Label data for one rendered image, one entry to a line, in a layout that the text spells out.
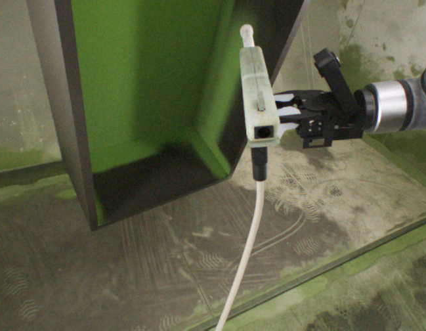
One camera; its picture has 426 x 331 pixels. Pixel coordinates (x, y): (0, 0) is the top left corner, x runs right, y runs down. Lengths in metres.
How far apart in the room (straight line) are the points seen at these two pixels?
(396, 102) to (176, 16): 0.77
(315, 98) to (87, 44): 0.72
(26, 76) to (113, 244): 0.99
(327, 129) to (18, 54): 1.69
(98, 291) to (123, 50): 0.99
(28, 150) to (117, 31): 1.06
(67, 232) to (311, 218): 1.31
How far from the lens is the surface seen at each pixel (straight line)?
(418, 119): 0.63
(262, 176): 0.65
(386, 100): 0.60
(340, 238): 1.91
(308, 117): 0.55
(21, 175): 2.00
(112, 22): 1.07
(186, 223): 1.72
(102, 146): 1.40
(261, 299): 1.55
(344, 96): 0.58
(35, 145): 1.96
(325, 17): 2.90
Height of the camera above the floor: 1.38
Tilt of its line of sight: 40 degrees down
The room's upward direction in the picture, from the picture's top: 8 degrees clockwise
